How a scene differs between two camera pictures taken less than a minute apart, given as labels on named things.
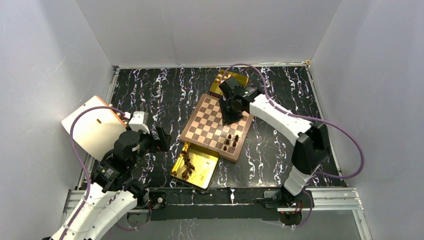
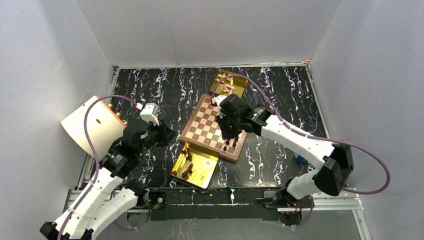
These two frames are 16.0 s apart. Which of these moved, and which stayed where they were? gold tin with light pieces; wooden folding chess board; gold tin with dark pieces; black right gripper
Moved: black right gripper
Stayed: gold tin with light pieces; gold tin with dark pieces; wooden folding chess board
